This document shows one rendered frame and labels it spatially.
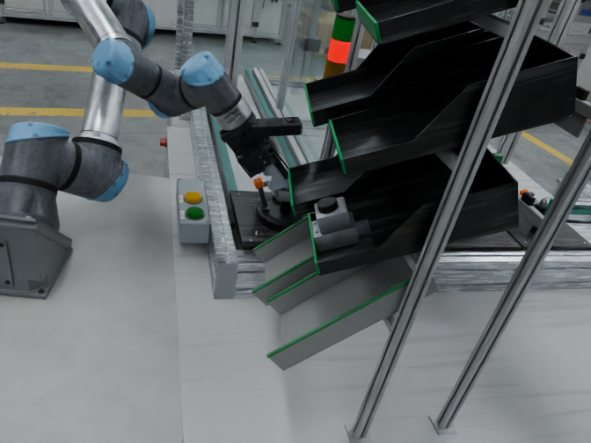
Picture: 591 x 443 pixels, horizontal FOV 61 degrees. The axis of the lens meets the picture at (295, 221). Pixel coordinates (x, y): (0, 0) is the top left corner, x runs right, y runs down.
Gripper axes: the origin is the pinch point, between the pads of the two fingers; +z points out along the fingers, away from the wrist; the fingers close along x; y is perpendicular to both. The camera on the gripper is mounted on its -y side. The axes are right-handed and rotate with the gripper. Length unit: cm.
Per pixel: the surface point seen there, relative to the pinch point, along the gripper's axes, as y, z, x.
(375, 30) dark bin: -22, -40, 48
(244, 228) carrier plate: 15.2, 0.6, 5.6
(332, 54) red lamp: -23.4, -13.0, -17.5
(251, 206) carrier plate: 12.9, 2.6, -4.0
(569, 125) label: -40, -13, 47
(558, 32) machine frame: -101, 46, -61
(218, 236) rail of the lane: 20.6, -2.7, 7.4
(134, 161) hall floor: 103, 53, -210
